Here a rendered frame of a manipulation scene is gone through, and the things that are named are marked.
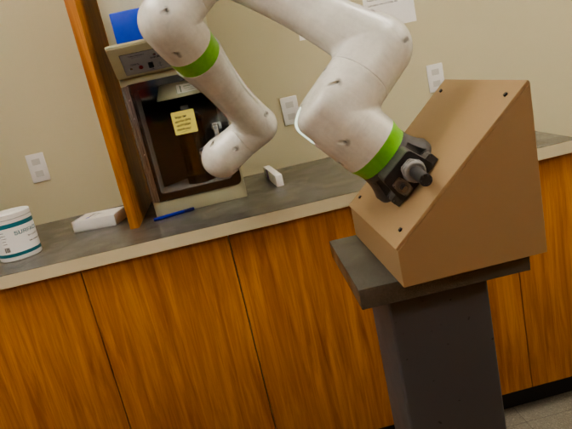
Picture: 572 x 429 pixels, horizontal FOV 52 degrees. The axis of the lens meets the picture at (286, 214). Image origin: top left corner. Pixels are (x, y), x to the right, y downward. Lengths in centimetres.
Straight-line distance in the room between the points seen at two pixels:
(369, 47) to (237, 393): 125
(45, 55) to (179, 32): 130
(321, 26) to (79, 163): 152
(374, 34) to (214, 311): 105
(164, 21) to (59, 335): 107
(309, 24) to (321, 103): 19
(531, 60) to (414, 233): 184
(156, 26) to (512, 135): 71
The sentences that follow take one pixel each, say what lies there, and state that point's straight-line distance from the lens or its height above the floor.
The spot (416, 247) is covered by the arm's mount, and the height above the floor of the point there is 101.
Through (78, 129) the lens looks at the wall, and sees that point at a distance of 248.
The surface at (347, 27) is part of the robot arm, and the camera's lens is 116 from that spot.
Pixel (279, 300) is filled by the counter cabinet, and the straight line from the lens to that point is 186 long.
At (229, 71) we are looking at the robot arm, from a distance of 139.
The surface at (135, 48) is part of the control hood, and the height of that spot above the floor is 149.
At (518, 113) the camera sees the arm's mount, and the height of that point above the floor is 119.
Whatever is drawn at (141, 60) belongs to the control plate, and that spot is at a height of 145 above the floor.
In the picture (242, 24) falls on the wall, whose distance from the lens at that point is 243.
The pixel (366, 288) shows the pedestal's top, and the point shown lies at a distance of 107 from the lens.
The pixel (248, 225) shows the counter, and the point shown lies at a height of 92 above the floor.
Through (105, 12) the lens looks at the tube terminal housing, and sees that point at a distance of 202.
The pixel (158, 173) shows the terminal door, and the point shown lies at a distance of 201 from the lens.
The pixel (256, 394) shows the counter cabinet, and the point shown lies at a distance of 199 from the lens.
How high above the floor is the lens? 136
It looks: 14 degrees down
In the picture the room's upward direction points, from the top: 12 degrees counter-clockwise
